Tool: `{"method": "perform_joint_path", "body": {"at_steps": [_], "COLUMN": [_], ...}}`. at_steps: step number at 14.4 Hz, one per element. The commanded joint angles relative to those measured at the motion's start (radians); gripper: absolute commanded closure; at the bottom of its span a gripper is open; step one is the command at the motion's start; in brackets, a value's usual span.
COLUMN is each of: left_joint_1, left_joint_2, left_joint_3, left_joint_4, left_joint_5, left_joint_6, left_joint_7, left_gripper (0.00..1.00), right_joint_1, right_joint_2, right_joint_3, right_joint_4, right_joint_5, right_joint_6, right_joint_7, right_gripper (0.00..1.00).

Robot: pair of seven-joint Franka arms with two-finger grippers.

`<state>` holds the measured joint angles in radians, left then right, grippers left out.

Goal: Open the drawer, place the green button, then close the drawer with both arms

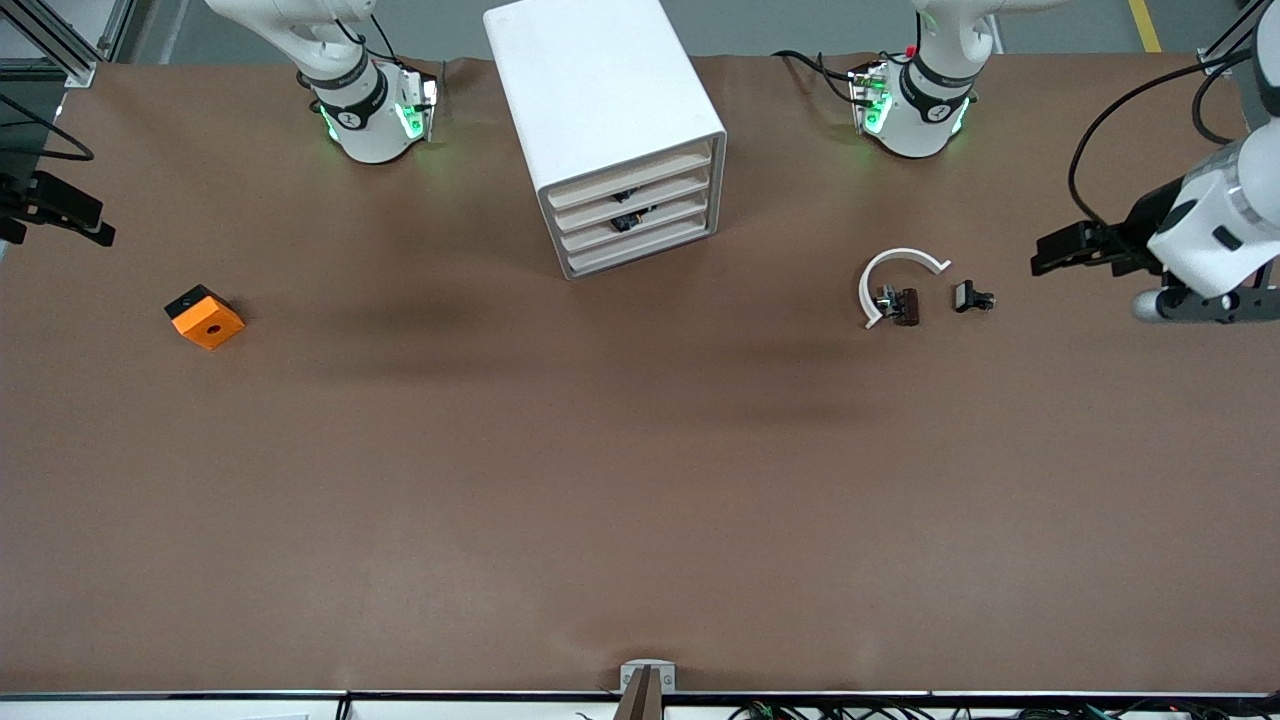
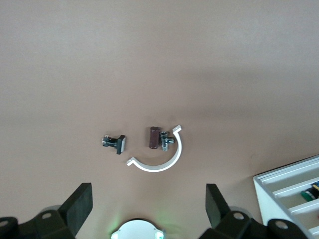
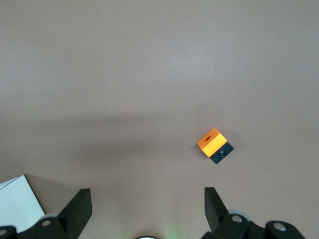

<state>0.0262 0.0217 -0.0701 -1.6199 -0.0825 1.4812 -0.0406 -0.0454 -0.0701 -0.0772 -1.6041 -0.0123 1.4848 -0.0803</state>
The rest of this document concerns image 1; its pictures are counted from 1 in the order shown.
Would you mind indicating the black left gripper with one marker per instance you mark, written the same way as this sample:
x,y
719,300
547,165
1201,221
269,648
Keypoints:
x,y
1146,223

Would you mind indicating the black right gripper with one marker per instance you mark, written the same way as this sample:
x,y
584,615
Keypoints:
x,y
40,200

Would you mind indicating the green push button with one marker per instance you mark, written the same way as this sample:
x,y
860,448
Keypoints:
x,y
628,222

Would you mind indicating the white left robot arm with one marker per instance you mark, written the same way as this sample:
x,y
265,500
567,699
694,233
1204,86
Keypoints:
x,y
915,140

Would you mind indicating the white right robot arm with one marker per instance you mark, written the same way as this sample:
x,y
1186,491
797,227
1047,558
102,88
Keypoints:
x,y
375,135

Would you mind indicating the small black clip part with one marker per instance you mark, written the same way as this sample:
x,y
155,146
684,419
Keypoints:
x,y
966,296

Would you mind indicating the small dark brown part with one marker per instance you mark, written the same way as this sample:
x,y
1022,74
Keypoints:
x,y
905,307

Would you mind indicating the orange black box with hole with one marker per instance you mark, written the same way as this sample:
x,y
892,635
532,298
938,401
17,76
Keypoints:
x,y
210,325

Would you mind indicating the brown table cover sheet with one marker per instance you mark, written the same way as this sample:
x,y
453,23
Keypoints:
x,y
640,520

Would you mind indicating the aluminium frame post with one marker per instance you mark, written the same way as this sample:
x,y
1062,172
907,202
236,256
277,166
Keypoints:
x,y
1215,62
78,74

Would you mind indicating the metal bracket with brown post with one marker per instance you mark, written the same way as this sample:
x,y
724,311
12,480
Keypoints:
x,y
648,680

